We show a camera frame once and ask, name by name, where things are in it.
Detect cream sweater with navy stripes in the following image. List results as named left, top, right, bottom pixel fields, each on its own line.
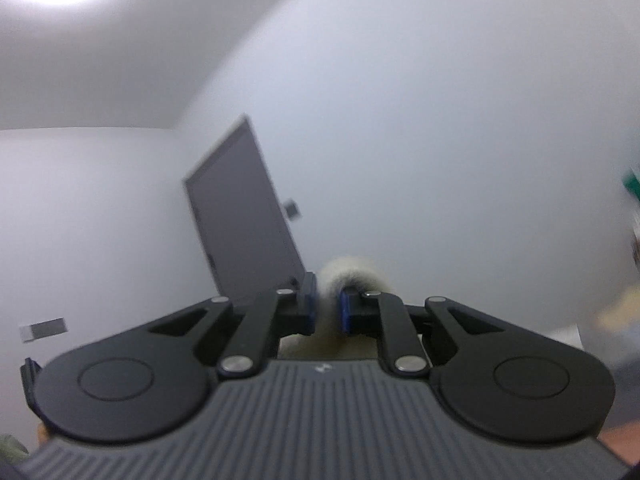
left=277, top=256, right=396, bottom=361

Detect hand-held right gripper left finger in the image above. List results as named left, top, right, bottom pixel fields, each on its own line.
left=148, top=272, right=318, bottom=379

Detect patchwork blanket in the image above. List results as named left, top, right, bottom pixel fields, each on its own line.
left=550, top=280, right=640, bottom=466

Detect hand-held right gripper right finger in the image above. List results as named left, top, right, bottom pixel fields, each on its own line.
left=339, top=285, right=506, bottom=376

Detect grey door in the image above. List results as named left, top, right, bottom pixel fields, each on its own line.
left=183, top=116, right=307, bottom=306

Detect grey wall socket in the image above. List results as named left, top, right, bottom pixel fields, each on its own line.
left=20, top=317, right=67, bottom=343

